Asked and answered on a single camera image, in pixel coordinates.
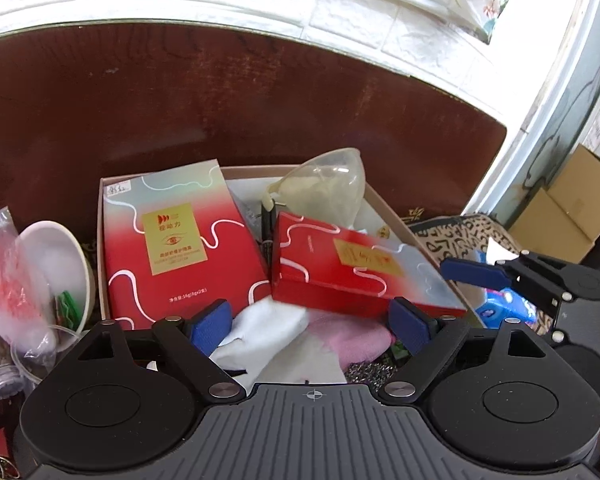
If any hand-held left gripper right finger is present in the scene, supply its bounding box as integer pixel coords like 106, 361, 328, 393
377, 297, 557, 405

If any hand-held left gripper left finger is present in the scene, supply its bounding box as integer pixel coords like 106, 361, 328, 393
75, 299, 247, 405

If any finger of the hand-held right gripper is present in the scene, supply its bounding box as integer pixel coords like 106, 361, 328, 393
439, 252, 577, 307

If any red and silver carton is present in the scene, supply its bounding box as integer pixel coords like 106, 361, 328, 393
103, 159, 271, 332
270, 211, 469, 325

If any tan cardboard box container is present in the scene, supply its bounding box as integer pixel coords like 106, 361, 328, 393
96, 162, 482, 343

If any leopard print cloth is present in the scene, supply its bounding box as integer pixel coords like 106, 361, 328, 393
409, 213, 557, 337

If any blue toy packet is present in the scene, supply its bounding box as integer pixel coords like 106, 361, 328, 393
477, 286, 539, 331

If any pink cloth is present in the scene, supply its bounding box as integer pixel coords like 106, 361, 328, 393
305, 316, 394, 367

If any white cloth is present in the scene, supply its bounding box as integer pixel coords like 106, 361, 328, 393
207, 300, 349, 392

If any brown cardboard carton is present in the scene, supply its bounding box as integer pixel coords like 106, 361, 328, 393
507, 143, 600, 264

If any black pen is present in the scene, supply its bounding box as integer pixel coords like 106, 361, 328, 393
259, 197, 277, 262

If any green clip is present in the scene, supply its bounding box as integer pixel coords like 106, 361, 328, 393
54, 290, 84, 332

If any clear plastic bag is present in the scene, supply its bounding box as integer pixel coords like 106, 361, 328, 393
265, 147, 369, 229

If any white paper bowl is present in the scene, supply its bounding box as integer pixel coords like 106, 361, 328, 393
17, 220, 97, 347

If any clear plastic cup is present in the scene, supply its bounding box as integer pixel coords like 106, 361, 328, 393
10, 326, 83, 386

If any clear bag with red print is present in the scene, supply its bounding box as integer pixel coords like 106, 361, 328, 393
0, 206, 57, 357

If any silver bead chain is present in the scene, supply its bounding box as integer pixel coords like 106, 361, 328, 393
343, 359, 397, 388

